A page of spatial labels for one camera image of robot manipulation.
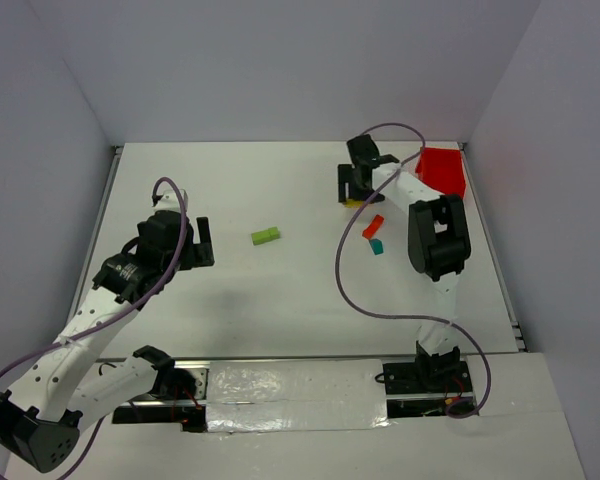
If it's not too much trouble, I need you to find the green wood cube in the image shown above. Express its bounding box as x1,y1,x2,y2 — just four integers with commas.
267,227,281,241
251,229,271,246

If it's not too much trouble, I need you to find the red plastic bin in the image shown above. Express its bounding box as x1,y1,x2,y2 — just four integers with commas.
415,147,466,198

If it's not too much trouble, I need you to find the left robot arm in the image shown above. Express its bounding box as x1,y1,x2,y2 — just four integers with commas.
0,211,214,473

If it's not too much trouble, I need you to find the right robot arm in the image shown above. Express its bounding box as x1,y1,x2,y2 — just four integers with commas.
337,134,471,322

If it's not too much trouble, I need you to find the orange arch wood block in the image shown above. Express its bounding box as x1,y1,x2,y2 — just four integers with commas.
362,215,384,240

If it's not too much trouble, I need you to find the teal wedge wood block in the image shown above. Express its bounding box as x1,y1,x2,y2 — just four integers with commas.
369,238,384,255

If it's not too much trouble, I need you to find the silver tape sheet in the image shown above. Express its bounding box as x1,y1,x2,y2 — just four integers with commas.
205,359,389,433

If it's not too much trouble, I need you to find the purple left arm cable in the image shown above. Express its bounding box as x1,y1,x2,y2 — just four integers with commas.
0,176,189,476

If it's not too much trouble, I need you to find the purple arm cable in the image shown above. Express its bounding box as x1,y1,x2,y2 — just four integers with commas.
0,176,189,476
334,122,492,419

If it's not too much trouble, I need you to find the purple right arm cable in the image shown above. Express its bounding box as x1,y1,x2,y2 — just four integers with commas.
334,122,492,419

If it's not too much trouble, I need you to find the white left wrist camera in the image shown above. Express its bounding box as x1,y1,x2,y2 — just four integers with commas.
152,189,188,216

